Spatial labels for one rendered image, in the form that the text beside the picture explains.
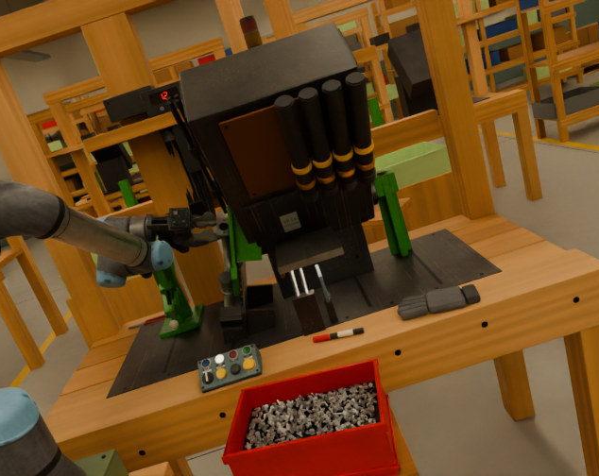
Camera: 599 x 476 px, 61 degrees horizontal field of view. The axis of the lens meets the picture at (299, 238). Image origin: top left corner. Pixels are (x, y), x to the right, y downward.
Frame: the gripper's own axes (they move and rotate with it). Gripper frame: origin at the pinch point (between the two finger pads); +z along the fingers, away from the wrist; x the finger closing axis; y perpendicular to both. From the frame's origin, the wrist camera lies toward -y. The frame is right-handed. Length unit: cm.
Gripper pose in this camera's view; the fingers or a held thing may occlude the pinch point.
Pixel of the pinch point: (222, 229)
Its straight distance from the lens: 146.0
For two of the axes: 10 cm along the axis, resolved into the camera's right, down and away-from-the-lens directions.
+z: 10.0, -0.4, 0.7
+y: 0.4, -4.8, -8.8
